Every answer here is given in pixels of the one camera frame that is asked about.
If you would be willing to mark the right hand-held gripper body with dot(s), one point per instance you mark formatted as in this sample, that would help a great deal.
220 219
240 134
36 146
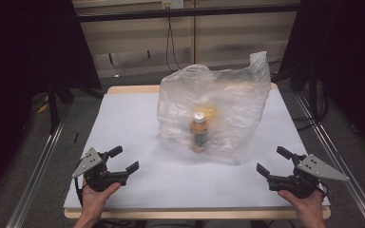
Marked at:
301 183

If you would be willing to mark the yellow object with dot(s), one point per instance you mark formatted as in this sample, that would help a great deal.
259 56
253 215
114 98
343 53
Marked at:
209 111

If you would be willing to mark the black horizontal bar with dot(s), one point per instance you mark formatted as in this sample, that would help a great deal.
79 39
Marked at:
187 12

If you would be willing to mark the wooden table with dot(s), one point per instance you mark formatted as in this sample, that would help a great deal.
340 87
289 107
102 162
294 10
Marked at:
130 89

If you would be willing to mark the white table sheet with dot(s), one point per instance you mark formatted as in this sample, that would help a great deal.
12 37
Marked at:
133 136

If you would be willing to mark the white wall socket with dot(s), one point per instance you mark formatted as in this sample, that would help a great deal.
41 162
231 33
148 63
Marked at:
172 3

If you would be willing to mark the orange drink bottle white cap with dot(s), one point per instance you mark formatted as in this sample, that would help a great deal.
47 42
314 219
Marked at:
199 129

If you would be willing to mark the black curtain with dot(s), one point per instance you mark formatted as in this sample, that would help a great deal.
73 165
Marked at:
345 63
22 79

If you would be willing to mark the person's left hand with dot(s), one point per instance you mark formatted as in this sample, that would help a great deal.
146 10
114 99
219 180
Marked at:
93 201

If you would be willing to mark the person's right hand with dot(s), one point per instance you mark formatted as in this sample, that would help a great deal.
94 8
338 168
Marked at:
309 207

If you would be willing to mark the black metal stand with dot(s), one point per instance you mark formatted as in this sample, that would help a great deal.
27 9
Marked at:
312 91
53 104

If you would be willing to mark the small black floor object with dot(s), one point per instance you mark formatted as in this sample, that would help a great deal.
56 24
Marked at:
76 137

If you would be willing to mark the clear plastic bag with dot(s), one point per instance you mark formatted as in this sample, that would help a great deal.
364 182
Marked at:
234 104

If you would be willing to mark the silver floor rail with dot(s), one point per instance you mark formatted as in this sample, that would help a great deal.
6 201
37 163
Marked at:
34 177
339 158

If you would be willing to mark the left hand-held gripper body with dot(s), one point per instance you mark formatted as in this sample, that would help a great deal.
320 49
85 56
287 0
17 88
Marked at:
95 177

